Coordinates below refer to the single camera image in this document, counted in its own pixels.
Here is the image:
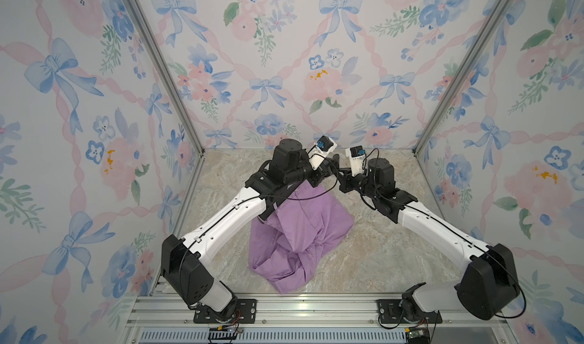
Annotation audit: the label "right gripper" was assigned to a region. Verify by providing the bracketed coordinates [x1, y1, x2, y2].
[335, 167, 380, 201]

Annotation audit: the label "purple trousers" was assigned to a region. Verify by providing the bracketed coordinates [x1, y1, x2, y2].
[249, 182, 354, 294]

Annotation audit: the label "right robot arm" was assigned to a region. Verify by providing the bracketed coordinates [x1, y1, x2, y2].
[337, 158, 525, 321]

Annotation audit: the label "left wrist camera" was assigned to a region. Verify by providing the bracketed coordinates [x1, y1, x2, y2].
[307, 136, 337, 171]

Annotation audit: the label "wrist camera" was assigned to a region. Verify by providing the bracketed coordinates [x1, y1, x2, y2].
[307, 136, 337, 171]
[345, 146, 367, 177]

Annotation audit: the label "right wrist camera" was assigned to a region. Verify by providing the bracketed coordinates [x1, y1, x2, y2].
[345, 146, 367, 177]

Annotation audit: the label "right aluminium corner post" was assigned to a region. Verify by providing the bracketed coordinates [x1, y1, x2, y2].
[412, 0, 526, 155]

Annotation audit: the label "aluminium corner post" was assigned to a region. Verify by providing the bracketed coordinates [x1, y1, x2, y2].
[412, 0, 526, 155]
[111, 0, 205, 155]

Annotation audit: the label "left aluminium corner post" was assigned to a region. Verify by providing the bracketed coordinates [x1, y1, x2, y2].
[111, 0, 205, 155]

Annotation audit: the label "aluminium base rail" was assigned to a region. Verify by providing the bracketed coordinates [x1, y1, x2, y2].
[119, 293, 518, 343]

